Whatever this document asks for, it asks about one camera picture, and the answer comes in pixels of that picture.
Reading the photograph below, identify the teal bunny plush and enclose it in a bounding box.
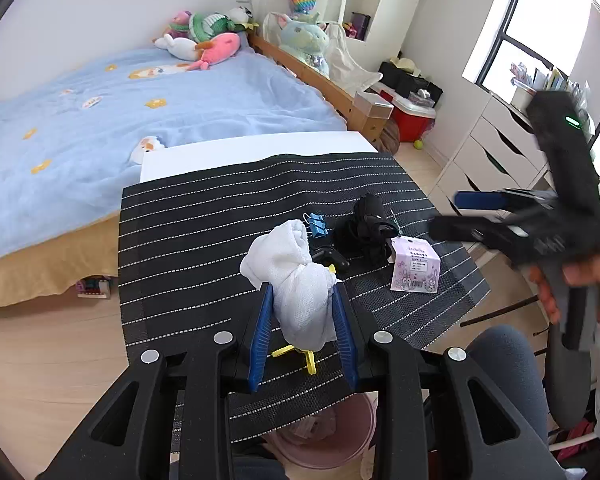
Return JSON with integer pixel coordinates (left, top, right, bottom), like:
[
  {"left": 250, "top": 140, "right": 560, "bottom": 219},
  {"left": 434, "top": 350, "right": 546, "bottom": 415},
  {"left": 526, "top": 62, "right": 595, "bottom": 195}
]
[{"left": 263, "top": 11, "right": 331, "bottom": 79}]

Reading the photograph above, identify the toy block set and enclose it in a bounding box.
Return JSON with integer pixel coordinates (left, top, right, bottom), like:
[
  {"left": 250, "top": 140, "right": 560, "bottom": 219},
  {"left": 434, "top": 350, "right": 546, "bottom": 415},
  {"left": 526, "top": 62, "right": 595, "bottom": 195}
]
[{"left": 76, "top": 277, "right": 112, "bottom": 300}]

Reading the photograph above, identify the black bag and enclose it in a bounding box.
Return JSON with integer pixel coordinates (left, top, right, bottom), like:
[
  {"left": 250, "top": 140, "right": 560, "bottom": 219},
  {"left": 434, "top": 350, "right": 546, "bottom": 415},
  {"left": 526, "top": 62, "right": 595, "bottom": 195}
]
[{"left": 378, "top": 61, "right": 444, "bottom": 109}]

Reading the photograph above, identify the purple plush toy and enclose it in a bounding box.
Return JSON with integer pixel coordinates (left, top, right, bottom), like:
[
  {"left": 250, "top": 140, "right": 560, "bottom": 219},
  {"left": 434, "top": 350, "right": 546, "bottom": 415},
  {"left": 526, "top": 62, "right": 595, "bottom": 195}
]
[{"left": 168, "top": 10, "right": 194, "bottom": 40}]

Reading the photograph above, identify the white mesh cloth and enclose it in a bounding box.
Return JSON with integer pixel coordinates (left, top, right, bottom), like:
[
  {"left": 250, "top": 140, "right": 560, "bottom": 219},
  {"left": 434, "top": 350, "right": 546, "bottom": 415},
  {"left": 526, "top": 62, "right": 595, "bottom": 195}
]
[{"left": 239, "top": 220, "right": 339, "bottom": 352}]

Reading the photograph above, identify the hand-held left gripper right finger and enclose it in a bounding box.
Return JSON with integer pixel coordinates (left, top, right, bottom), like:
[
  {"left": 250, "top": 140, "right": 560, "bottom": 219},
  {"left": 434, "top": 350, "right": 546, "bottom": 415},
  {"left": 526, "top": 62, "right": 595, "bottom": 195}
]
[{"left": 330, "top": 280, "right": 568, "bottom": 480}]

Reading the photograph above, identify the wooden bed frame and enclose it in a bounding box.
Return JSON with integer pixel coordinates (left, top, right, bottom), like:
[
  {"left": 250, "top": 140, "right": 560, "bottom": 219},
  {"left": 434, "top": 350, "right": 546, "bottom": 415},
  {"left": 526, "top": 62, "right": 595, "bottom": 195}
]
[{"left": 250, "top": 30, "right": 394, "bottom": 144}]

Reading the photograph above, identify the green hat plush toy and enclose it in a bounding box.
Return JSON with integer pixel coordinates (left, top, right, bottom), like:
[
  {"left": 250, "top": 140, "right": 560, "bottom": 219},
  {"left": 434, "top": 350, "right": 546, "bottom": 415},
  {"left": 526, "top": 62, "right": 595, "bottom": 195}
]
[{"left": 187, "top": 7, "right": 259, "bottom": 44}]

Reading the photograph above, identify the yellow plastic piece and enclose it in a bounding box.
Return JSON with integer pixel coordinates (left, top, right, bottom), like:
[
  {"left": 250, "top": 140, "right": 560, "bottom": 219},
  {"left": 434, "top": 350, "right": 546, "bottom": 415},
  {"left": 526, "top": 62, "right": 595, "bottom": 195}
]
[{"left": 271, "top": 264, "right": 338, "bottom": 376}]

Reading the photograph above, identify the black striped placemat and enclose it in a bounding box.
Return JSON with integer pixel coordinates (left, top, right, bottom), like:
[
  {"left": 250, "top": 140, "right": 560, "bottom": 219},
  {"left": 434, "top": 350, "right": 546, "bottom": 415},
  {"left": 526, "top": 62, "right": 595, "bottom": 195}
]
[{"left": 118, "top": 152, "right": 491, "bottom": 447}]

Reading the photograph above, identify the beige bed sheet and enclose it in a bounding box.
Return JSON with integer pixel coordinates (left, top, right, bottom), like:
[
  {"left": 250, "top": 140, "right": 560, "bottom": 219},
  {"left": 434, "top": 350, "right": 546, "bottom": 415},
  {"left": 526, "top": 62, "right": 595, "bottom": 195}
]
[{"left": 0, "top": 210, "right": 122, "bottom": 310}]

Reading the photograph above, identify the black framed window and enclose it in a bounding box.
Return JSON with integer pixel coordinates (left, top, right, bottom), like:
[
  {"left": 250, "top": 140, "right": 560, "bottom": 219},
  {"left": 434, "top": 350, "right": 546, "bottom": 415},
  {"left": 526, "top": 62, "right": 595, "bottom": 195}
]
[{"left": 462, "top": 0, "right": 600, "bottom": 166}]

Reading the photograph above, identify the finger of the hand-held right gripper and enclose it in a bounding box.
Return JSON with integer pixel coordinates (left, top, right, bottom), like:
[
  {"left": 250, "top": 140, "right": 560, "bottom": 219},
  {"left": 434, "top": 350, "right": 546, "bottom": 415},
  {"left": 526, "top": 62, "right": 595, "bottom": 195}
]
[
  {"left": 453, "top": 189, "right": 561, "bottom": 216},
  {"left": 428, "top": 214, "right": 526, "bottom": 261}
]

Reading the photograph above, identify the pale yellow hat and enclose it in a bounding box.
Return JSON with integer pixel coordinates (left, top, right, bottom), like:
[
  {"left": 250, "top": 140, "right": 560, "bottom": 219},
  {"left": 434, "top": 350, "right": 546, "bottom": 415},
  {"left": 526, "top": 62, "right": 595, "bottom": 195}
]
[{"left": 390, "top": 55, "right": 422, "bottom": 77}]

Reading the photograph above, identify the black strap bundle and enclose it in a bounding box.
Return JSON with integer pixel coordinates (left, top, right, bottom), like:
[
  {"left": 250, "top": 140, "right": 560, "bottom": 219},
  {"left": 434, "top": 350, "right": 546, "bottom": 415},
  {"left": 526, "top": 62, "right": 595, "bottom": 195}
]
[{"left": 332, "top": 193, "right": 401, "bottom": 268}]

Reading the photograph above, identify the pink whale plush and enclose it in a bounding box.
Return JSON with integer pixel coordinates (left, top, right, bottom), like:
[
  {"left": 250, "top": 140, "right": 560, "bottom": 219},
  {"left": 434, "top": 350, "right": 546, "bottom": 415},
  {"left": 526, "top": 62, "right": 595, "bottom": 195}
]
[{"left": 186, "top": 32, "right": 242, "bottom": 72}]

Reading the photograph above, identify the clear plastic box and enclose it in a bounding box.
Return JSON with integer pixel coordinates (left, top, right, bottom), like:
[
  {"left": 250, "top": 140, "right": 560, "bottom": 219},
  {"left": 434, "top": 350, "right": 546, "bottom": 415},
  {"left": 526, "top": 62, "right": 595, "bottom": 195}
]
[{"left": 354, "top": 91, "right": 394, "bottom": 121}]

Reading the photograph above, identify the black plastic clip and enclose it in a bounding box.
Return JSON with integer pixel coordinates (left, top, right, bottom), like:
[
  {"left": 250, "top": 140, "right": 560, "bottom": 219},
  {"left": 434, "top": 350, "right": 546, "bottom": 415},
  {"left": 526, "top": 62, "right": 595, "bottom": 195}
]
[{"left": 310, "top": 245, "right": 351, "bottom": 269}]

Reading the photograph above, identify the white tote bag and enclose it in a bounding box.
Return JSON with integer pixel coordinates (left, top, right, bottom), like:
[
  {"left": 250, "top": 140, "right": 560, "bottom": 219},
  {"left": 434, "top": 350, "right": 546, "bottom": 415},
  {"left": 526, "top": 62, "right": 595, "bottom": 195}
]
[{"left": 325, "top": 22, "right": 384, "bottom": 96}]

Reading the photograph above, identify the red cooler box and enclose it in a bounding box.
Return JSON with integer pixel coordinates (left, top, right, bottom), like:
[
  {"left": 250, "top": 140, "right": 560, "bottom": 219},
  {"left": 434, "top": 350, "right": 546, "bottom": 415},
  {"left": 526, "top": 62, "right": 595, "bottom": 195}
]
[{"left": 390, "top": 92, "right": 437, "bottom": 144}]

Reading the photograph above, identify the pink printed card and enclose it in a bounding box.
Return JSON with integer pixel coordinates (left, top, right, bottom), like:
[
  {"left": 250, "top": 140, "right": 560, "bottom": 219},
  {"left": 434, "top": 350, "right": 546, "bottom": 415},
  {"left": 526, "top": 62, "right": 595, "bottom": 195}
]
[{"left": 389, "top": 236, "right": 442, "bottom": 292}]

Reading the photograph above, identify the row of books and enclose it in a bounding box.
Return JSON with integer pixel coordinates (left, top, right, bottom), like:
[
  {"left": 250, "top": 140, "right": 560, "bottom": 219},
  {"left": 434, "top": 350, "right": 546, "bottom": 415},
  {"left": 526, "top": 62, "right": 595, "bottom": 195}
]
[{"left": 510, "top": 62, "right": 594, "bottom": 122}]

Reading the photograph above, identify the blue binder clip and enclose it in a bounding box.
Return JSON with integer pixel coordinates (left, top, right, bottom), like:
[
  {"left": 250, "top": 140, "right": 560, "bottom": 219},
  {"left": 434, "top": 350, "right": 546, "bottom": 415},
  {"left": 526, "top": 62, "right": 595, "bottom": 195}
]
[{"left": 302, "top": 212, "right": 330, "bottom": 239}]

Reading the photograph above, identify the white plush toy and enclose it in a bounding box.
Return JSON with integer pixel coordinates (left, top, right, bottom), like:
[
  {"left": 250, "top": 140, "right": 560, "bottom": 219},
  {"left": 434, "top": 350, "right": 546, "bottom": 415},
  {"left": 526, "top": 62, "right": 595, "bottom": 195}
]
[{"left": 153, "top": 34, "right": 202, "bottom": 60}]

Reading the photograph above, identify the person's right hand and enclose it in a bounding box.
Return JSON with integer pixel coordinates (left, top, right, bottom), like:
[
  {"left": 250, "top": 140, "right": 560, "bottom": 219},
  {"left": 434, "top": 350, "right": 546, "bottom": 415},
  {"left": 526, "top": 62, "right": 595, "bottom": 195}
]
[{"left": 527, "top": 246, "right": 600, "bottom": 328}]

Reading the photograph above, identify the person's leg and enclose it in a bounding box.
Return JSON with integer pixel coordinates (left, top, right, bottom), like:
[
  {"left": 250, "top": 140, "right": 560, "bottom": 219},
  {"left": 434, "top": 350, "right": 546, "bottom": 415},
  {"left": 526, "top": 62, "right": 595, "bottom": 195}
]
[{"left": 466, "top": 325, "right": 552, "bottom": 443}]

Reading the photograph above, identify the bed with blue blanket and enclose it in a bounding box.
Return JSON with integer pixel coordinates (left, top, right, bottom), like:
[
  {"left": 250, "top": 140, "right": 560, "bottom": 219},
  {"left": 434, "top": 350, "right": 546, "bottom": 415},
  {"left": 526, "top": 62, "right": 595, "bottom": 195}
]
[{"left": 0, "top": 47, "right": 349, "bottom": 266}]

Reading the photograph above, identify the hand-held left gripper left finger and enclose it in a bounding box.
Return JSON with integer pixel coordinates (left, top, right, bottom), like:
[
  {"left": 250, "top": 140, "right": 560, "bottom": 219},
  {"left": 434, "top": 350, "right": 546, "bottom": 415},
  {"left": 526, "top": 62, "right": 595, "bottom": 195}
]
[{"left": 35, "top": 282, "right": 277, "bottom": 480}]

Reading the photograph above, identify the white drawer unit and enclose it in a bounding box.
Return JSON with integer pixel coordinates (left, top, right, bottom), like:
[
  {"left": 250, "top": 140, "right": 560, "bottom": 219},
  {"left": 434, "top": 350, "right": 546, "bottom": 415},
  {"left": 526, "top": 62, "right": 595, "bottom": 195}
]
[{"left": 437, "top": 92, "right": 557, "bottom": 217}]

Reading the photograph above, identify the pink plastic bin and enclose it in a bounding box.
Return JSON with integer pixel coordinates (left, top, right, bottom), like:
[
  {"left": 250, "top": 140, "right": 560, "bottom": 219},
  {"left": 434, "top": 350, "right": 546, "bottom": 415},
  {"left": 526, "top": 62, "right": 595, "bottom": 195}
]
[{"left": 262, "top": 392, "right": 379, "bottom": 471}]

